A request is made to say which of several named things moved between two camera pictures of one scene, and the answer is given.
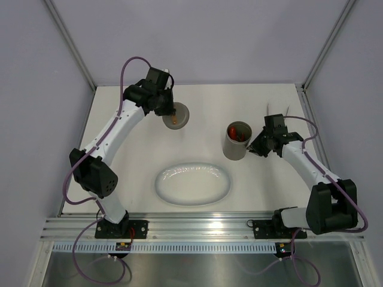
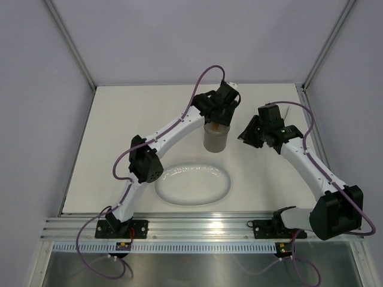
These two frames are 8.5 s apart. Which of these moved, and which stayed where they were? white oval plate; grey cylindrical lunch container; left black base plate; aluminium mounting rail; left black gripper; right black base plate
Moved: left black gripper; grey cylindrical lunch container
Stayed: aluminium mounting rail; right black base plate; white oval plate; left black base plate
